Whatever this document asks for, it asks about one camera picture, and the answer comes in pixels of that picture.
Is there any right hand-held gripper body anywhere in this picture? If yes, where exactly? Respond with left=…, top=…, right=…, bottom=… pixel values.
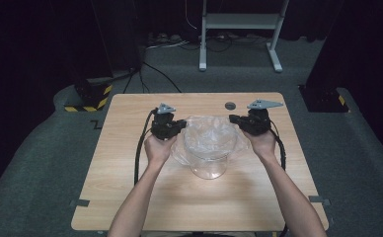
left=246, top=99, right=284, bottom=137

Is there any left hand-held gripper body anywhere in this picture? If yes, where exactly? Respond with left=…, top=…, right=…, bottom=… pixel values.
left=150, top=102, right=178, bottom=141

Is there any clear plastic bag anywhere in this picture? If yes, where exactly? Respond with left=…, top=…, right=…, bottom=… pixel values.
left=171, top=115, right=252, bottom=168

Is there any clear round container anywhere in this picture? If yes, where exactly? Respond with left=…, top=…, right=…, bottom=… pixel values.
left=183, top=115, right=239, bottom=181

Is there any person's right hand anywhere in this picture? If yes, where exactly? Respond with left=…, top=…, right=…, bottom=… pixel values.
left=243, top=128, right=277, bottom=163

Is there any person's left hand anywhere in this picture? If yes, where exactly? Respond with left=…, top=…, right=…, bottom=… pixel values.
left=143, top=132, right=178, bottom=170

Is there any black base with hazard stripes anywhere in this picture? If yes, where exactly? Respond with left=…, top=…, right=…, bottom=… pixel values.
left=298, top=84, right=350, bottom=114
left=63, top=76, right=115, bottom=114

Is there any power strip with plugs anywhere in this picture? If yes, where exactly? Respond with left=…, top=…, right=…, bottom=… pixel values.
left=146, top=32, right=185, bottom=47

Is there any grey tape strip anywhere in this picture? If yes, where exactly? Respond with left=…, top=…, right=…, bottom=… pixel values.
left=68, top=198, right=91, bottom=208
left=308, top=195, right=332, bottom=207

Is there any white metal stand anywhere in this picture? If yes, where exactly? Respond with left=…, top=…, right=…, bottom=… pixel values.
left=197, top=0, right=291, bottom=74

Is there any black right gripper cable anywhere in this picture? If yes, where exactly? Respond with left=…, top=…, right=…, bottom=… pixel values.
left=269, top=118, right=289, bottom=237

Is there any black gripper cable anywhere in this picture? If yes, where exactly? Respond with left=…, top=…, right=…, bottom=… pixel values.
left=269, top=118, right=289, bottom=237
left=133, top=109, right=158, bottom=186

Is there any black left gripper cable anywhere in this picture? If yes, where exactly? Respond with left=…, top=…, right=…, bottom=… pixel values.
left=133, top=109, right=158, bottom=186

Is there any black floor cable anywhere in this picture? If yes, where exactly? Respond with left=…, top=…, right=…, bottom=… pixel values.
left=141, top=60, right=183, bottom=94

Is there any bundle of black cables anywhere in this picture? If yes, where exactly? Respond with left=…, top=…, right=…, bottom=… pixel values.
left=179, top=32, right=270, bottom=53

